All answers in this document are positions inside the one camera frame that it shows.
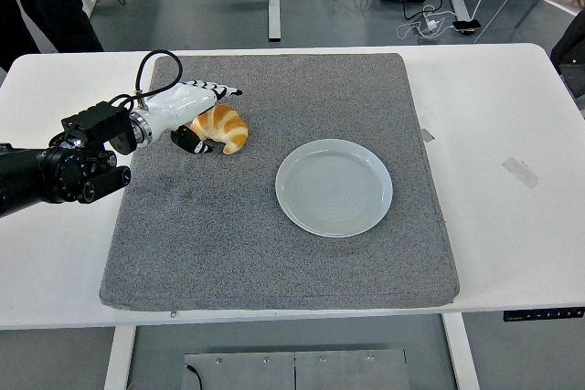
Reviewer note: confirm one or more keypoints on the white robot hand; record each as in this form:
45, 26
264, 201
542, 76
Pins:
183, 104

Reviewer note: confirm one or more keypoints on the golden croissant bread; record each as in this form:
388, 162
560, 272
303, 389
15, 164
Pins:
230, 129

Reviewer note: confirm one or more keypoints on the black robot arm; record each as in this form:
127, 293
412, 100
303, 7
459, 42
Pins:
68, 171

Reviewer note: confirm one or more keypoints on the light grey round plate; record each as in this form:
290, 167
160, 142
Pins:
333, 189

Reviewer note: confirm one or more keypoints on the grey metal plate with screws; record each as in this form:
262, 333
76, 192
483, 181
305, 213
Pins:
251, 374

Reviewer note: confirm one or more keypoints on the grey felt mat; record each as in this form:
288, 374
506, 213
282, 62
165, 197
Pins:
228, 235

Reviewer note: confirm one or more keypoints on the person's legs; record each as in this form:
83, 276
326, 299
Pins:
45, 6

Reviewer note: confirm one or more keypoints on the small grey tape piece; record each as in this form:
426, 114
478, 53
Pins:
428, 134

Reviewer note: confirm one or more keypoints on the white table leg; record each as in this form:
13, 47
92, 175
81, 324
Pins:
120, 358
461, 358

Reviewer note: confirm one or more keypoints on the black phone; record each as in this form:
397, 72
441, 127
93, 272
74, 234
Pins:
466, 25

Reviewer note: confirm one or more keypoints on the large grey tape piece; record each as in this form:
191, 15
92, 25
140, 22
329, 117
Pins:
520, 172

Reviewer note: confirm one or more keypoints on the black garment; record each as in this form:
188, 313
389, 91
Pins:
571, 56

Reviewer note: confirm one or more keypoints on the black table control panel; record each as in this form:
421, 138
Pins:
544, 314

